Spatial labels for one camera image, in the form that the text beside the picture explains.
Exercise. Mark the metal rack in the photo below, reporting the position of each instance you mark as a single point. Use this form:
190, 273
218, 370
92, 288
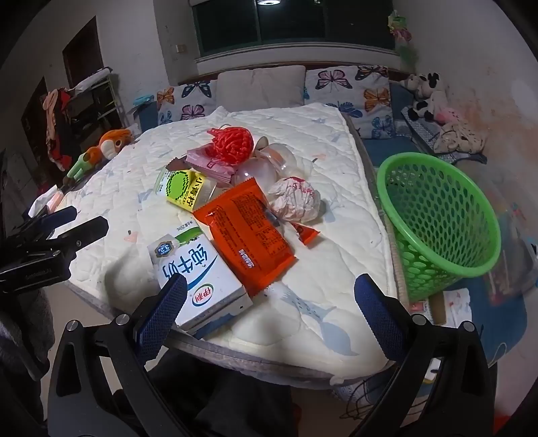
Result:
98, 101

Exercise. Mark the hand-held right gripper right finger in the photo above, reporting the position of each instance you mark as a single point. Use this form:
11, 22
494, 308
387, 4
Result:
376, 315

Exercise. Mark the beige pillow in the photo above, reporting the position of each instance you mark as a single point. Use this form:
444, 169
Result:
260, 86

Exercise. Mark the person's left forearm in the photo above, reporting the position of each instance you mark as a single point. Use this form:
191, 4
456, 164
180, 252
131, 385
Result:
23, 327

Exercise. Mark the blue floor mat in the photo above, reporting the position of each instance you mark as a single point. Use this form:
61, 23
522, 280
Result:
504, 319

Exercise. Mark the red white booklet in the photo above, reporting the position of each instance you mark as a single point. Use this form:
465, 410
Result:
420, 311

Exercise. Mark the beige spotted plush toy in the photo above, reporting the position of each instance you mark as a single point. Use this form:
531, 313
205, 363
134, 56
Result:
460, 138

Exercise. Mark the pink plush toy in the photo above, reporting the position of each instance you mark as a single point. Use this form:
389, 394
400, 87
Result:
447, 114

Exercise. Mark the orange green plush toy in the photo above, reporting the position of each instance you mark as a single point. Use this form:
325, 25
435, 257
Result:
109, 145

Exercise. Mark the white paper wrapper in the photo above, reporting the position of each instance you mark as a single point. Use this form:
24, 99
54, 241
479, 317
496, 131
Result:
294, 197

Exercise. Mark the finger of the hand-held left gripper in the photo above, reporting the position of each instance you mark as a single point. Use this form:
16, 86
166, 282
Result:
86, 233
59, 218

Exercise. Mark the red hanging clothes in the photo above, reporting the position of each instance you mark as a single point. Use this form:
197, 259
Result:
56, 126

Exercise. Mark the dark window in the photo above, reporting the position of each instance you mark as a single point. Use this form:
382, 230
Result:
294, 21

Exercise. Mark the pink white packet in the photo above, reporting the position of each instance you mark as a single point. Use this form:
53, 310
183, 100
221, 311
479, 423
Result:
48, 201

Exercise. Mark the white quilted mattress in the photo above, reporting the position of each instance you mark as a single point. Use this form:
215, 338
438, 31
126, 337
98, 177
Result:
336, 147

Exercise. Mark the colourful wall decoration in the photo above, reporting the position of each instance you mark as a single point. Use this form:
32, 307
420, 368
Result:
403, 33

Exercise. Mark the red mesh net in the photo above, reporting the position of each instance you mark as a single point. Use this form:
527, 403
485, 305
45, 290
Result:
231, 143

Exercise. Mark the blue patterned cloth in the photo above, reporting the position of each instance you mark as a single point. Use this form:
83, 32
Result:
420, 134

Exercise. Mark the butterfly print pillow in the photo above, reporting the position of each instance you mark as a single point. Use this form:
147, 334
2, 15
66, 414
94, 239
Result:
185, 101
349, 92

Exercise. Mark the green plastic basket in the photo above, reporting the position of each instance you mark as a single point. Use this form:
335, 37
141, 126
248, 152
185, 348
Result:
420, 156

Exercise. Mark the person's dark trousers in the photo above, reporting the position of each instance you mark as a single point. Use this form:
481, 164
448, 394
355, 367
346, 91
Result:
235, 399

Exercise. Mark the white milk carton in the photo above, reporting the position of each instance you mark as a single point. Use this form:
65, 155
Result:
201, 277

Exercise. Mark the pink snack wrapper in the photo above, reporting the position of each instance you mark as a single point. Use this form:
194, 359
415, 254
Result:
206, 161

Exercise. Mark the clear plastic bottle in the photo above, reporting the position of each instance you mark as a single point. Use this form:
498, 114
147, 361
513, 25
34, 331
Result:
210, 191

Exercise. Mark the small orange wrapper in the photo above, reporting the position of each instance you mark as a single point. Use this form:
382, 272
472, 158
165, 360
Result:
306, 233

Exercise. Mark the small brown wrapper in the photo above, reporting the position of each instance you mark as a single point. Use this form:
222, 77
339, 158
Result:
174, 164

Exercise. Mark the orange snack packet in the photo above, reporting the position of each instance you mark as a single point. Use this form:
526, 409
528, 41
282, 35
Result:
248, 235

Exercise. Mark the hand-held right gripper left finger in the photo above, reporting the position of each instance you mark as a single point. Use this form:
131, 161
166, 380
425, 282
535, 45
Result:
164, 311

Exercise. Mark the white printed cloth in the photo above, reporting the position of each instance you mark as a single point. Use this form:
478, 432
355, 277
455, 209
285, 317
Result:
458, 306

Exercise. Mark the clear plastic cup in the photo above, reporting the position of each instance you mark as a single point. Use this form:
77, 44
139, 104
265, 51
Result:
281, 153
254, 174

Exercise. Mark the dark door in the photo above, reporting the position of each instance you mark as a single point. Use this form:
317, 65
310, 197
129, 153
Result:
84, 50

